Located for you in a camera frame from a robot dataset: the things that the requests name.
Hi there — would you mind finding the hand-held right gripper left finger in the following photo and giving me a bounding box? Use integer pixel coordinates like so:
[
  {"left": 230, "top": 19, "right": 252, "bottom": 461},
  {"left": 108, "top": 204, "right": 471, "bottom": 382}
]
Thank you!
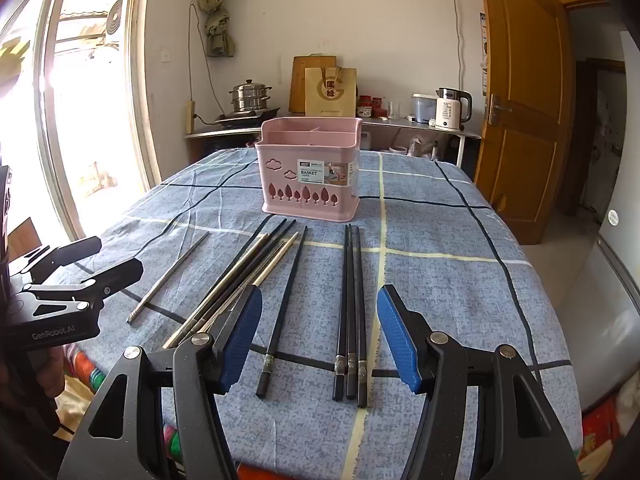
[{"left": 57, "top": 284, "right": 264, "bottom": 480}]

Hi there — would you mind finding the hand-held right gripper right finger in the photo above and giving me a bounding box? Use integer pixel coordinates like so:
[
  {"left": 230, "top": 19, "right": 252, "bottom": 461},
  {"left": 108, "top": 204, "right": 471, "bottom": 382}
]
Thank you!
[{"left": 376, "top": 284, "right": 593, "bottom": 480}]

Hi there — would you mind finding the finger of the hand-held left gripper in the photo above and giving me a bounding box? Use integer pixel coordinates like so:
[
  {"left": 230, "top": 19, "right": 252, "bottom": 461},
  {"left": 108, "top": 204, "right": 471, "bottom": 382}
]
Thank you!
[
  {"left": 30, "top": 236, "right": 103, "bottom": 274},
  {"left": 22, "top": 258, "right": 145, "bottom": 317}
]

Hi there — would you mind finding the metal chopstick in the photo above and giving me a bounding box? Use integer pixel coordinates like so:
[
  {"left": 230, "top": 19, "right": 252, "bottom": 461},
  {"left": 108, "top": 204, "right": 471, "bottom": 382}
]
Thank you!
[
  {"left": 172, "top": 234, "right": 275, "bottom": 346},
  {"left": 162, "top": 232, "right": 269, "bottom": 350},
  {"left": 127, "top": 231, "right": 211, "bottom": 324}
]

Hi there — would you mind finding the wooden chopstick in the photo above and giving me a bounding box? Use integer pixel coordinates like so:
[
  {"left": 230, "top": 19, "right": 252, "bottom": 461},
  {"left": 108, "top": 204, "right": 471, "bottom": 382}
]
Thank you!
[{"left": 182, "top": 230, "right": 301, "bottom": 343}]

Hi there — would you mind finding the pink plastic utensil basket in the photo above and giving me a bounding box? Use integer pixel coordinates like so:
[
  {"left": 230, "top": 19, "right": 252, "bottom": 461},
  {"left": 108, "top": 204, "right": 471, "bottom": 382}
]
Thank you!
[{"left": 255, "top": 116, "right": 363, "bottom": 223}]

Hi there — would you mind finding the glass balcony door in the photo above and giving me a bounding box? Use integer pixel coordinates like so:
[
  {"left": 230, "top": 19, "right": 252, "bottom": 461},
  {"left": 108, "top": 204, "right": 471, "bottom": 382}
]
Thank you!
[{"left": 0, "top": 0, "right": 161, "bottom": 246}]

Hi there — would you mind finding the plastic bag of packets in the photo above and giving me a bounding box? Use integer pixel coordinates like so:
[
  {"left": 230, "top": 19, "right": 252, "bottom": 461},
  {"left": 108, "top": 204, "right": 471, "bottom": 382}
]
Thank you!
[{"left": 409, "top": 136, "right": 441, "bottom": 161}]

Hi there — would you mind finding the black induction cooker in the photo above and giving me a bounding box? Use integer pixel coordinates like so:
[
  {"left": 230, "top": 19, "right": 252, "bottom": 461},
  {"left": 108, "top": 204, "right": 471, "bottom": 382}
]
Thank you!
[{"left": 215, "top": 106, "right": 282, "bottom": 126}]

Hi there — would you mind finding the metal side shelf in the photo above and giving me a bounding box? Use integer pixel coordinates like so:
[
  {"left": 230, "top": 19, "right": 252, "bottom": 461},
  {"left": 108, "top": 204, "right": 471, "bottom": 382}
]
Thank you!
[{"left": 182, "top": 114, "right": 483, "bottom": 168}]

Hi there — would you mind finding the colourful printed blanket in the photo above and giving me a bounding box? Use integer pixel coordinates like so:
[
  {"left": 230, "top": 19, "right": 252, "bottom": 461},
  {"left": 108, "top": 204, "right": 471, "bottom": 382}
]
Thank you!
[{"left": 62, "top": 347, "right": 640, "bottom": 480}]

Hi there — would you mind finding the steel steamer pot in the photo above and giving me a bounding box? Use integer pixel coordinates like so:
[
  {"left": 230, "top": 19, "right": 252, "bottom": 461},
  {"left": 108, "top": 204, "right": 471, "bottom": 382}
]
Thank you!
[{"left": 229, "top": 79, "right": 272, "bottom": 112}]

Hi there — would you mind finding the white plastic water pitcher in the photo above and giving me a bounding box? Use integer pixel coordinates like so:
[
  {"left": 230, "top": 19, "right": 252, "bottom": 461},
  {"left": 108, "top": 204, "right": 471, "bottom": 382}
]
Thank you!
[{"left": 411, "top": 93, "right": 440, "bottom": 124}]

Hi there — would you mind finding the outdoor air conditioner unit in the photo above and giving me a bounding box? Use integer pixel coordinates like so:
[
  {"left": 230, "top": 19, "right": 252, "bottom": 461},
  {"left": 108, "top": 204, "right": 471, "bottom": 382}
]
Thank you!
[{"left": 102, "top": 0, "right": 126, "bottom": 53}]

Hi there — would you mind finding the white electric kettle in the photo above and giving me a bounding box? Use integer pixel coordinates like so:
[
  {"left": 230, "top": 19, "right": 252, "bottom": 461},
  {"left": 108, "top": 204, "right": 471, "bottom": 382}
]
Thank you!
[{"left": 434, "top": 88, "right": 473, "bottom": 132}]

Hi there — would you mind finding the tan paper gift bag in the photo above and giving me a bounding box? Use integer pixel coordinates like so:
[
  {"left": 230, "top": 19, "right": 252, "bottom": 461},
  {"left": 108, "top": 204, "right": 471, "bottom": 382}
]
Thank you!
[{"left": 305, "top": 66, "right": 358, "bottom": 117}]

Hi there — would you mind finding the wooden cutting board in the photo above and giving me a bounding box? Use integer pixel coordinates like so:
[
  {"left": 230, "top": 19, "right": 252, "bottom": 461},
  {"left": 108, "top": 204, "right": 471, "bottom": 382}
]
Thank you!
[{"left": 288, "top": 55, "right": 337, "bottom": 114}]

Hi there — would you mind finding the green hanging cloth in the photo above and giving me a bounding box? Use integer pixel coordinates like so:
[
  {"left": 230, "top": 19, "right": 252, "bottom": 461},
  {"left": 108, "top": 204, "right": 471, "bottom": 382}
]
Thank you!
[{"left": 197, "top": 0, "right": 236, "bottom": 58}]

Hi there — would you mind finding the wooden door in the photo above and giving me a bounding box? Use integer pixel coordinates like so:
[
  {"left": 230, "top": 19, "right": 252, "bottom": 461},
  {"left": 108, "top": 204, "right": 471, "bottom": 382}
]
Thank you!
[{"left": 472, "top": 0, "right": 576, "bottom": 246}]

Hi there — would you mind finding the silver refrigerator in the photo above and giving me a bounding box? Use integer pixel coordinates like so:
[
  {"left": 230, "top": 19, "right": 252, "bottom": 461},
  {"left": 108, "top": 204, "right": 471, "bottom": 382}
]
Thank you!
[{"left": 595, "top": 30, "right": 640, "bottom": 261}]

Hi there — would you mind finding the thin wall cable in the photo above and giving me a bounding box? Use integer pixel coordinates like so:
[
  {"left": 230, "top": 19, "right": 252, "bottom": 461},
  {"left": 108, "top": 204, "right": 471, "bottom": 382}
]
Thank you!
[
  {"left": 446, "top": 0, "right": 465, "bottom": 92},
  {"left": 187, "top": 2, "right": 197, "bottom": 103}
]

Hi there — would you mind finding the metal door handle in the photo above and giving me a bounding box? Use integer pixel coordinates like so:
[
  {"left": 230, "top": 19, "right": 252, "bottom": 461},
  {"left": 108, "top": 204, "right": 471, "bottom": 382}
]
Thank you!
[{"left": 487, "top": 95, "right": 513, "bottom": 127}]

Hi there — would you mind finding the wall calendar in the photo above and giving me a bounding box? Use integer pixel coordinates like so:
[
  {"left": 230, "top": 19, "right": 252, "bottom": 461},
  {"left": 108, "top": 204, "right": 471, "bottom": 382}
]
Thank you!
[{"left": 479, "top": 12, "right": 489, "bottom": 97}]

